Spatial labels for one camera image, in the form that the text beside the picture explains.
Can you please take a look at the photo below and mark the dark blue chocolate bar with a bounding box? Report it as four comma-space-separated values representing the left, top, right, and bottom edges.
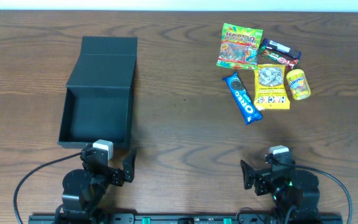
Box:
260, 38, 302, 59

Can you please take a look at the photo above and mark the green red candy bar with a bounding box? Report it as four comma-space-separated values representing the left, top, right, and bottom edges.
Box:
259, 47, 299, 69

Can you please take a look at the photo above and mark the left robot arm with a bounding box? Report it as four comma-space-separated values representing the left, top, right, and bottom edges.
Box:
54, 144, 137, 223

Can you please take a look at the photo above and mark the blue Oreo cookie pack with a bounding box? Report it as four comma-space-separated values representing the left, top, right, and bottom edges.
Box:
223, 70, 263, 124

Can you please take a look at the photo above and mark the yellow candy jar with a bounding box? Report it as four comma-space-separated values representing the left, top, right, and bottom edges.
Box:
286, 69, 311, 100

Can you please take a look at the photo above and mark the green Haribo gummy bag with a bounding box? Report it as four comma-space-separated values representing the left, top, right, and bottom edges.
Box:
216, 23, 263, 70

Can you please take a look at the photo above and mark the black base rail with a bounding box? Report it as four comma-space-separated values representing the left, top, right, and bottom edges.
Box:
28, 212, 344, 224

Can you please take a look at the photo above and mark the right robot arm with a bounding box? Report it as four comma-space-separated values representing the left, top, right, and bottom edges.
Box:
241, 152, 323, 224

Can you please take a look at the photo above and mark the yellow Hacks candy bag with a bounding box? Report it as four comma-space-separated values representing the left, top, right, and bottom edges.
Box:
254, 64, 290, 111

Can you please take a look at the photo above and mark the black gift box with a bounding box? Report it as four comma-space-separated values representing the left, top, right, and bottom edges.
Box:
58, 36, 138, 149

